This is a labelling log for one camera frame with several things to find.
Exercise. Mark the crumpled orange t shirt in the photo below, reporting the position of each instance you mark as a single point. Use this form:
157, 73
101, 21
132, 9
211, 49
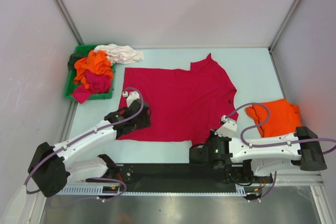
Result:
97, 63

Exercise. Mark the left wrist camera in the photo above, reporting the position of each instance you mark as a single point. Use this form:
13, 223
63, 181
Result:
130, 96

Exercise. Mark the dark green t shirt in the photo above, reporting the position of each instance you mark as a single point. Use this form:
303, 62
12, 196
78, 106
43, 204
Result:
73, 59

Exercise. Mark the white t shirt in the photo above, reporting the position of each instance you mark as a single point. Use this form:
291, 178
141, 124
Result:
120, 54

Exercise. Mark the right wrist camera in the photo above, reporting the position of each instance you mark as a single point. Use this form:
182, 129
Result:
228, 127

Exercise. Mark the grey slotted cable duct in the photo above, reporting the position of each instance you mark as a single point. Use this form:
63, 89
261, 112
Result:
97, 190

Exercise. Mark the crimson t shirt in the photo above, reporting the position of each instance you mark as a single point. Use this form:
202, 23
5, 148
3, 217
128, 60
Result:
185, 104

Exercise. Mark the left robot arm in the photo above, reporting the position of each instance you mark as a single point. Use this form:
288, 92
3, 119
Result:
53, 167

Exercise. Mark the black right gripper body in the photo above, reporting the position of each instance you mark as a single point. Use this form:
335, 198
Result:
211, 136

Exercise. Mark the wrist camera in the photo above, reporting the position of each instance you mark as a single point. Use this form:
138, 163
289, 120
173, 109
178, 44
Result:
130, 96
228, 127

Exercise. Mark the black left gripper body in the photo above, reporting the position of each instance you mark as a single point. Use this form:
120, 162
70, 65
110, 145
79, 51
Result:
143, 123

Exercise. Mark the green plastic bin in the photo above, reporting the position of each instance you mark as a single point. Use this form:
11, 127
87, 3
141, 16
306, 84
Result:
71, 86

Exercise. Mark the folded orange t shirt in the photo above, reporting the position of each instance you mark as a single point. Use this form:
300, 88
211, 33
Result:
284, 117

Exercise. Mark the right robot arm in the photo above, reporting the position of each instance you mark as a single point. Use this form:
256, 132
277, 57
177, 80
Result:
262, 156

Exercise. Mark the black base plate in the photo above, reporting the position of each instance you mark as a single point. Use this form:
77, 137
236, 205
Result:
182, 178

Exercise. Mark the aluminium frame rail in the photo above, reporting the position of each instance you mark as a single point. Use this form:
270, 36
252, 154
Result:
288, 177

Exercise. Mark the magenta t shirt in bin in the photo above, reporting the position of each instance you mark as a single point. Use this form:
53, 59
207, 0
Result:
95, 87

